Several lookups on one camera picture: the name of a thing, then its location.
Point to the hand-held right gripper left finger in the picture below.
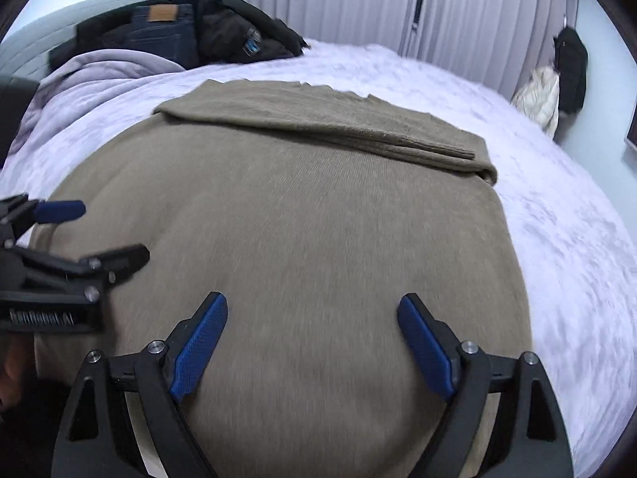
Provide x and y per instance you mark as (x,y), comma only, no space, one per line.
(199,343)

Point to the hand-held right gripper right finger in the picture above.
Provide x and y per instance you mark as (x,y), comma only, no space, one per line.
(428,348)

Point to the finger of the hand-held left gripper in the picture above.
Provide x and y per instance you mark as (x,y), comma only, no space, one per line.
(59,211)
(124,259)

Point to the tan knit sweater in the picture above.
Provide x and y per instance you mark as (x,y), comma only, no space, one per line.
(298,234)

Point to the grey bed headboard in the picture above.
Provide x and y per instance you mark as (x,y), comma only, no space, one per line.
(40,35)

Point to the dark blue jeans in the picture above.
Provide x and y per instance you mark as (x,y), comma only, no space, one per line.
(159,40)

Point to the black puffer jacket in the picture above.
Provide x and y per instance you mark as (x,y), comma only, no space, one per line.
(234,30)

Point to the cream puffer jacket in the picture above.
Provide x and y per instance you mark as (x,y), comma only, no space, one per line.
(540,94)

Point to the black hanging jacket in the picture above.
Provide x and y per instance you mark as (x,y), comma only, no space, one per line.
(571,69)

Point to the grey pleated curtain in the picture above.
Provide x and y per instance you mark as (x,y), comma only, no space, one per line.
(338,0)
(497,20)

